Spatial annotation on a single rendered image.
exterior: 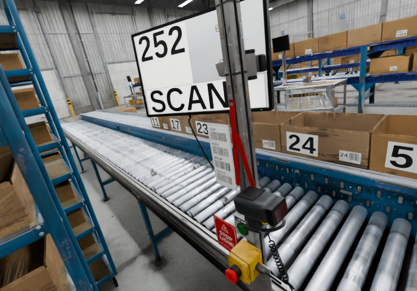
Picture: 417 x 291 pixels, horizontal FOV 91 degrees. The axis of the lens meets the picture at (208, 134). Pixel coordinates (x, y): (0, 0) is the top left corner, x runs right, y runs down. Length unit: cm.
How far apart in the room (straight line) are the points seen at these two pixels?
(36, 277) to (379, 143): 113
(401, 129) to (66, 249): 135
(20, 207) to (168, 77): 51
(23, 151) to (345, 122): 133
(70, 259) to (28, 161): 24
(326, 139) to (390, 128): 34
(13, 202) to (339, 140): 109
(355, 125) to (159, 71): 104
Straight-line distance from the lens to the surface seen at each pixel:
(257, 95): 61
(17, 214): 60
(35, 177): 53
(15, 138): 52
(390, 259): 93
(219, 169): 62
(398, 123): 131
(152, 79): 80
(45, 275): 66
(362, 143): 106
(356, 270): 86
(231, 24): 49
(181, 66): 72
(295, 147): 117
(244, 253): 69
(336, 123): 137
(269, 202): 50
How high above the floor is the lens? 138
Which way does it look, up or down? 17 degrees down
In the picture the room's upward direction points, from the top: 10 degrees counter-clockwise
